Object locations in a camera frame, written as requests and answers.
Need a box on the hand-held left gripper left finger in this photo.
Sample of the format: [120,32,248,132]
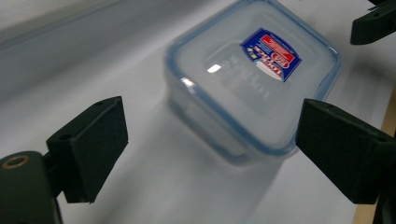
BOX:
[46,95,129,204]

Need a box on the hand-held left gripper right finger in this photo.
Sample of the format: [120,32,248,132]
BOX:
[295,98,396,205]

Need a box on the clear container with blue-sealed lid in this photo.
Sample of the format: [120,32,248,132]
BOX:
[163,0,343,166]

